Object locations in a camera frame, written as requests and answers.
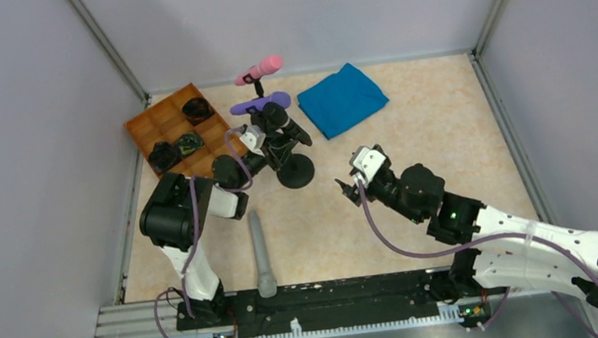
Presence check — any black mic stand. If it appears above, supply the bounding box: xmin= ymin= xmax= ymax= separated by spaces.
xmin=246 ymin=105 xmax=268 ymax=133
xmin=240 ymin=65 xmax=265 ymax=98
xmin=275 ymin=151 xmax=315 ymax=189

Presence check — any purple microphone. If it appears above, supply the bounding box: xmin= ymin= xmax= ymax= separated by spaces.
xmin=230 ymin=91 xmax=292 ymax=116

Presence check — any pink microphone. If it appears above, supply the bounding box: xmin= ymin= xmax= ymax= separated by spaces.
xmin=234 ymin=54 xmax=284 ymax=86

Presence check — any silver microphone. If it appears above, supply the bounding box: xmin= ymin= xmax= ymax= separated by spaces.
xmin=247 ymin=210 xmax=278 ymax=298

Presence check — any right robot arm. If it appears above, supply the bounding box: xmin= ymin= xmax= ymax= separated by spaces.
xmin=338 ymin=144 xmax=598 ymax=308

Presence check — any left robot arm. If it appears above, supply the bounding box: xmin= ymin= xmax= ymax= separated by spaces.
xmin=139 ymin=132 xmax=300 ymax=319

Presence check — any blue folded cloth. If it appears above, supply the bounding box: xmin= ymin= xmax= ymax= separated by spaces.
xmin=297 ymin=63 xmax=389 ymax=140

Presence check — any black item in tray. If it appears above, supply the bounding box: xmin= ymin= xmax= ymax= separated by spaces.
xmin=182 ymin=97 xmax=215 ymax=127

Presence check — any yellow-green bundle in tray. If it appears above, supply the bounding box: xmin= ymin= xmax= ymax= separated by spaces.
xmin=174 ymin=132 xmax=205 ymax=160

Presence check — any orange compartment tray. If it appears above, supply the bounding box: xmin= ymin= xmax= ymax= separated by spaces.
xmin=124 ymin=83 xmax=247 ymax=177

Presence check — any black bundle in tray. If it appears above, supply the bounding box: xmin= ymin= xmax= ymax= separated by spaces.
xmin=147 ymin=141 xmax=182 ymax=176

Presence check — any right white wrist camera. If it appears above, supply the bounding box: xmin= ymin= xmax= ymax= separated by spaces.
xmin=349 ymin=145 xmax=388 ymax=188

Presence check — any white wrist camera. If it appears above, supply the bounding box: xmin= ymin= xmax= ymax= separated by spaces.
xmin=349 ymin=145 xmax=388 ymax=188
xmin=238 ymin=125 xmax=267 ymax=157

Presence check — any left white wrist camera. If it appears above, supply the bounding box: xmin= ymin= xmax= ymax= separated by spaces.
xmin=238 ymin=125 xmax=267 ymax=157

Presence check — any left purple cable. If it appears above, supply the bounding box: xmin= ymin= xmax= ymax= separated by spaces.
xmin=135 ymin=127 xmax=274 ymax=338

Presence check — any purple cable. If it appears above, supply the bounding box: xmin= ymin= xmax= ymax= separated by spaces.
xmin=135 ymin=127 xmax=274 ymax=338
xmin=355 ymin=153 xmax=598 ymax=338

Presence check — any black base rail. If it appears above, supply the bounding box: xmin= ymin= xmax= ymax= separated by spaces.
xmin=176 ymin=269 xmax=483 ymax=338

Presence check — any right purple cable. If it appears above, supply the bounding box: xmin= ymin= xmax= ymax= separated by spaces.
xmin=355 ymin=153 xmax=598 ymax=338

